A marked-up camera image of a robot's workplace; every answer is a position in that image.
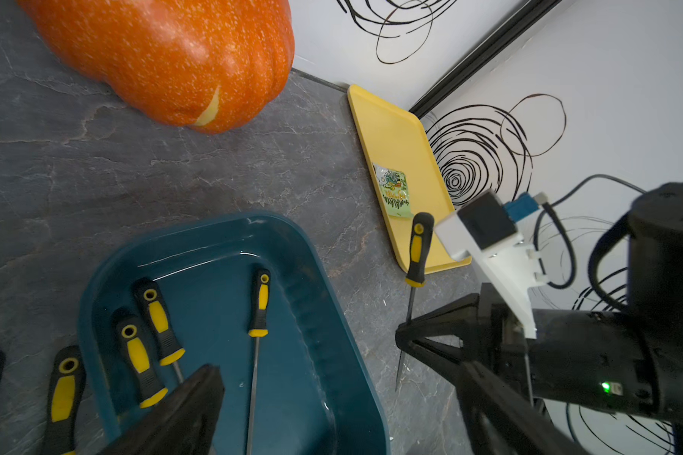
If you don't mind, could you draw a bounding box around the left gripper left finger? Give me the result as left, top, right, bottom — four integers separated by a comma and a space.
101, 364, 225, 454

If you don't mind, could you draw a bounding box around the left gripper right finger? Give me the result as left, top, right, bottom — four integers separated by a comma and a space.
456, 362, 586, 454

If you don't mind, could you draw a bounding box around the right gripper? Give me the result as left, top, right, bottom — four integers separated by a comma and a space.
396, 284, 532, 392

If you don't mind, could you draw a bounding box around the teal storage box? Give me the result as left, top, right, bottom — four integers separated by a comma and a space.
77, 212, 390, 454

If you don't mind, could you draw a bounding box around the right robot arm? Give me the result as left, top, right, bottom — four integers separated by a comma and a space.
396, 182, 683, 454

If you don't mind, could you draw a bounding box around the green snack packet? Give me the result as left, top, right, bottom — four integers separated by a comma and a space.
373, 164, 413, 218

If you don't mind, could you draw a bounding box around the yellow tray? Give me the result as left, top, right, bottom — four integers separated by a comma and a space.
347, 85, 453, 271

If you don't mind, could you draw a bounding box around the orange pumpkin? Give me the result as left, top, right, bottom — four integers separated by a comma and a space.
19, 1, 295, 134

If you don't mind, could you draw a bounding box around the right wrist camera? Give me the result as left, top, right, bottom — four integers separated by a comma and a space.
434, 191, 548, 339

